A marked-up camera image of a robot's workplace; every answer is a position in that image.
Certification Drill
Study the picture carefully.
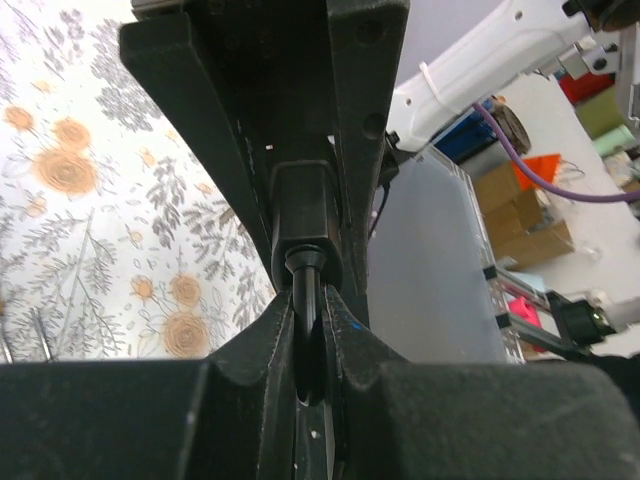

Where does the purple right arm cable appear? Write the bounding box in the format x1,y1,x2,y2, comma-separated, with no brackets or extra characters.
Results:
472,102,640,204

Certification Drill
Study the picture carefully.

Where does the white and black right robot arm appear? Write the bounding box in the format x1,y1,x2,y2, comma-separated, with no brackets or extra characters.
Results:
119,1,639,293

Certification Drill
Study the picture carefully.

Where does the black Kaijing padlock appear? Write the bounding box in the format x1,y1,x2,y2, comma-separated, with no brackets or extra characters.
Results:
271,160,344,405

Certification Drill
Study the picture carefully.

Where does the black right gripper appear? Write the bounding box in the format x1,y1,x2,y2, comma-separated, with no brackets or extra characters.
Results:
119,1,410,295

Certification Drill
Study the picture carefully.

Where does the aluminium frame rail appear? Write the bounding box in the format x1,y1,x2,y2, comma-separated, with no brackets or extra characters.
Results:
429,144,601,364

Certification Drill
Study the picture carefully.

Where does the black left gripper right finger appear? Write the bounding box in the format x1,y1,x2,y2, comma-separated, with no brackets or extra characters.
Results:
322,284,640,480

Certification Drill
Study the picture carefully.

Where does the floral patterned table mat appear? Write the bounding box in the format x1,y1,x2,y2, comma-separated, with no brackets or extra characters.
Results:
1,1,274,361

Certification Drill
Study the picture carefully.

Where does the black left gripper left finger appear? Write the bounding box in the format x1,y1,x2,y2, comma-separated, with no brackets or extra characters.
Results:
1,293,295,479

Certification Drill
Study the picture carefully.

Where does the large brass padlock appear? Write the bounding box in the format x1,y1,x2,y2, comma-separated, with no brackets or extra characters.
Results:
1,302,54,365

